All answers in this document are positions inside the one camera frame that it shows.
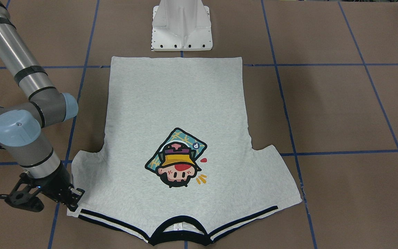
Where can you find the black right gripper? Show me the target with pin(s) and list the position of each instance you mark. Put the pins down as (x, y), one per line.
(56, 185)

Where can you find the grey cartoon print t-shirt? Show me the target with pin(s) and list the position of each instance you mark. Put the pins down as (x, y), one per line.
(177, 162)

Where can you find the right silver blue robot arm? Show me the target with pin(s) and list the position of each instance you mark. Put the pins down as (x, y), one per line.
(22, 124)

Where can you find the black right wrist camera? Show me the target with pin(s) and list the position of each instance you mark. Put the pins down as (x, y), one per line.
(24, 195)

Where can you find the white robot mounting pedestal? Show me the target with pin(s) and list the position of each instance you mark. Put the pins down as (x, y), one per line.
(181, 26)

